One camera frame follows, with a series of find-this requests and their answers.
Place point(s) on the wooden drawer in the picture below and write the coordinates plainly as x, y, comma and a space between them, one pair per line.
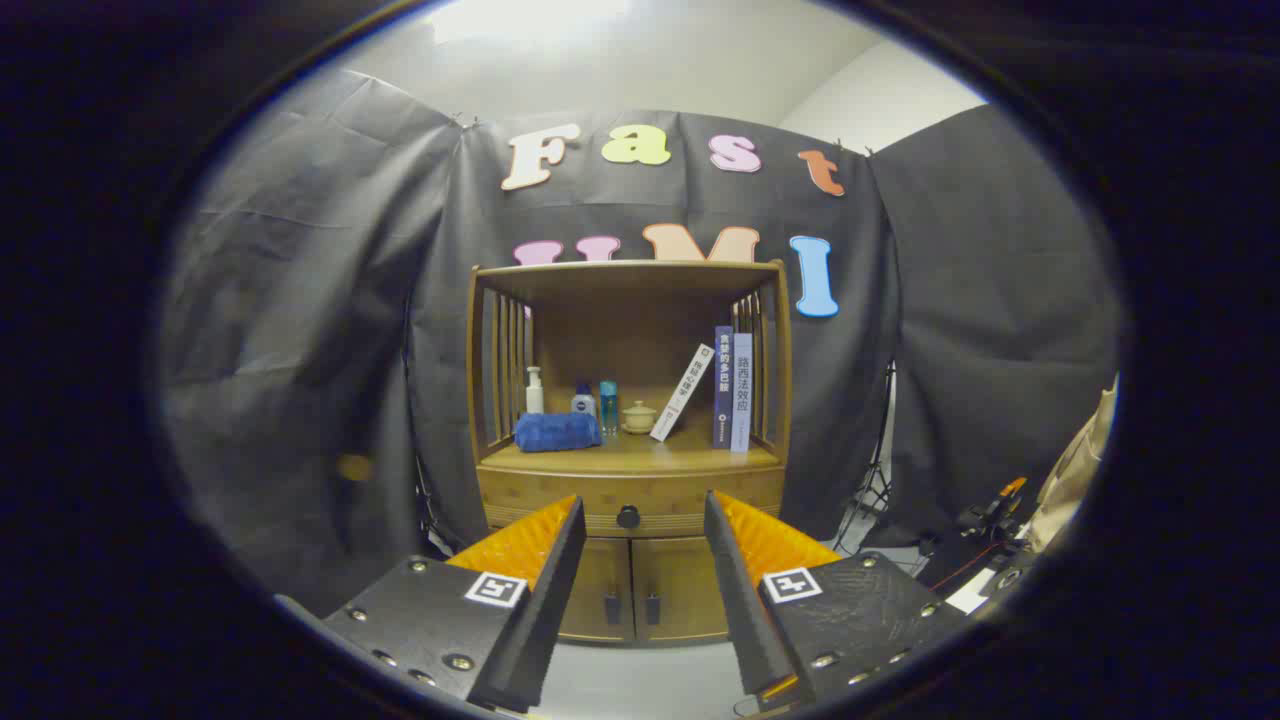
560, 488

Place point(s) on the orange and black device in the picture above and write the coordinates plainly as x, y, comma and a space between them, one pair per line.
1000, 512

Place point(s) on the wooden countertop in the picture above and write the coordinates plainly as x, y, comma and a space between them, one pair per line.
690, 452

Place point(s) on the person's beige clothing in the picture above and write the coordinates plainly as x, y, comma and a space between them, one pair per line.
1075, 470

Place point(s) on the wooden cabinet door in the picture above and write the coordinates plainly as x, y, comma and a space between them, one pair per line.
680, 580
600, 575

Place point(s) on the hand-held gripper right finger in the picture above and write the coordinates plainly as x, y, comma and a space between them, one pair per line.
740, 600

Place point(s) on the black light stand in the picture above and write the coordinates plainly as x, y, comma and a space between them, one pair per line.
880, 470

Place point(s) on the white lotion bottle blue cap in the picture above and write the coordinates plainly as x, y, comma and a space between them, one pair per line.
584, 404

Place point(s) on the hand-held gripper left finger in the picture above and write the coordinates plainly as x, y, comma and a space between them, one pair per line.
545, 600

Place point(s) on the dark low stand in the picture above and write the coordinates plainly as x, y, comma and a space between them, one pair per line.
960, 565

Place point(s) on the pale lavender book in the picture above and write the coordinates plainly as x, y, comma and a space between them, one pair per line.
742, 395

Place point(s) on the white book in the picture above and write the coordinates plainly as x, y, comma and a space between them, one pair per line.
683, 393

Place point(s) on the beige lidded teacup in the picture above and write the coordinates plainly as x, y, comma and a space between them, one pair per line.
639, 417

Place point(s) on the blue rolled towel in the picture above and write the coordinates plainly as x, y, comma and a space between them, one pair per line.
555, 432

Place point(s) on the wooden cabinet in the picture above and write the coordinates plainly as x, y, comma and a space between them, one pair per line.
620, 275

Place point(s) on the white pump bottle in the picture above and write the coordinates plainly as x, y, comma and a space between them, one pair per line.
535, 400

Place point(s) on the dark blue book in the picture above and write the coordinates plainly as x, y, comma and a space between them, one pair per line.
723, 390

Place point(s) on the clear blue bottle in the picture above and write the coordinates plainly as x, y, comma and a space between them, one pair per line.
608, 405

